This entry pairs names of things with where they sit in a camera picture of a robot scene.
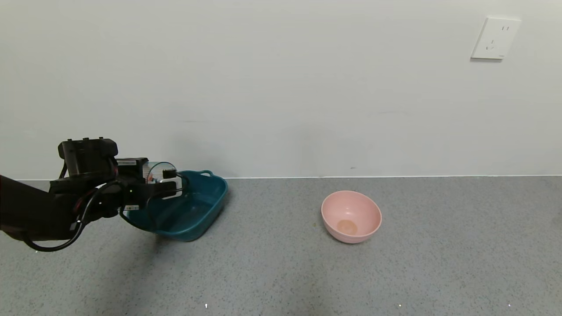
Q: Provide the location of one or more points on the white wall socket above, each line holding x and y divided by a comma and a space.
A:
496, 38

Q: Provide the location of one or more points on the dark teal plastic basin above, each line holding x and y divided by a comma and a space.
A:
193, 210

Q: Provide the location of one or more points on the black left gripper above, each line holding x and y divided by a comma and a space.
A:
132, 166

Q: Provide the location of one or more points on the pink plastic bowl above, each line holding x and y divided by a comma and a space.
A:
351, 215

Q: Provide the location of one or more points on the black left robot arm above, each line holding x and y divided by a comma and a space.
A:
30, 206

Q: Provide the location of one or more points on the clear ribbed plastic cup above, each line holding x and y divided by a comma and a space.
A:
158, 169

